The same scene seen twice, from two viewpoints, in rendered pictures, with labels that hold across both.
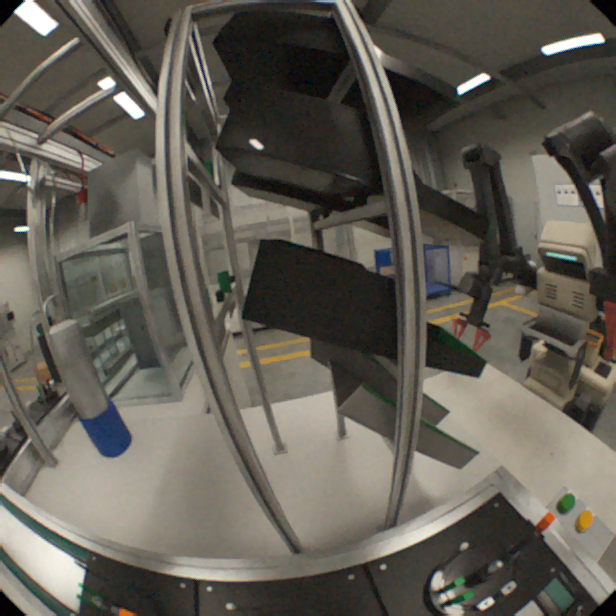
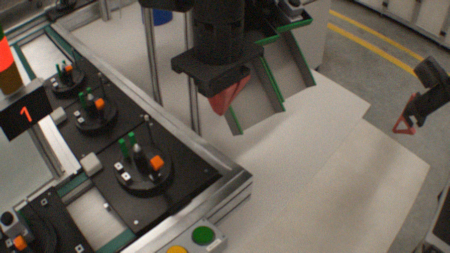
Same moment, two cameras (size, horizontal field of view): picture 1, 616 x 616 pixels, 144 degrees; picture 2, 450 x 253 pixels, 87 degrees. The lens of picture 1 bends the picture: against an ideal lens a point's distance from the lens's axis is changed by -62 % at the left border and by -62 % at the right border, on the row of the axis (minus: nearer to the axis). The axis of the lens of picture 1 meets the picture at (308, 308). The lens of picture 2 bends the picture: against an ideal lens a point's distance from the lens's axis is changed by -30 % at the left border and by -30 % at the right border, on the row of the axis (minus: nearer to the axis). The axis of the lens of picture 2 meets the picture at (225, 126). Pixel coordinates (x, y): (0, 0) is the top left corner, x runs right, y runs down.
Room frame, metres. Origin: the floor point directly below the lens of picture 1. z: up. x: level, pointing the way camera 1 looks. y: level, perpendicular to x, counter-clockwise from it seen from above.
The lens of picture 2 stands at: (-0.11, -0.61, 1.53)
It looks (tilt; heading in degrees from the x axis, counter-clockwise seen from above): 45 degrees down; 53
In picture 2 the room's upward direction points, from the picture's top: straight up
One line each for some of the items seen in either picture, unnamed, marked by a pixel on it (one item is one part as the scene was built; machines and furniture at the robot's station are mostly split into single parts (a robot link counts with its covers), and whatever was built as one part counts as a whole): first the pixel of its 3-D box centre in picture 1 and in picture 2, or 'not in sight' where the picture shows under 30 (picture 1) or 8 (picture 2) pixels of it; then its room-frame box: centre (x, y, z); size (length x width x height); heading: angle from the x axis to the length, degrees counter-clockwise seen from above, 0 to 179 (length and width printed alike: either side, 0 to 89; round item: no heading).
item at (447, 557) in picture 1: (486, 572); (139, 156); (0.01, -0.16, 1.01); 0.24 x 0.24 x 0.13; 8
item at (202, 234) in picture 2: (565, 504); (203, 235); (0.02, -0.37, 0.96); 0.04 x 0.04 x 0.02
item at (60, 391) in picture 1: (44, 389); not in sight; (0.57, 1.28, 1.01); 0.24 x 0.24 x 0.13; 8
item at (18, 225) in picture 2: not in sight; (12, 222); (-0.33, -0.20, 1.06); 0.08 x 0.04 x 0.07; 101
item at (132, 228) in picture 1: (139, 307); not in sight; (1.07, 0.82, 1.21); 0.69 x 0.46 x 0.69; 8
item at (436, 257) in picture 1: (413, 271); not in sight; (4.60, -2.09, 0.49); 1.26 x 0.87 x 0.98; 99
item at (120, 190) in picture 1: (132, 246); not in sight; (1.04, 0.76, 1.50); 0.38 x 0.21 x 0.88; 98
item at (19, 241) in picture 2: not in sight; (26, 246); (-0.32, -0.25, 1.04); 0.04 x 0.02 x 0.08; 98
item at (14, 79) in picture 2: not in sight; (7, 76); (-0.20, -0.07, 1.28); 0.05 x 0.05 x 0.05
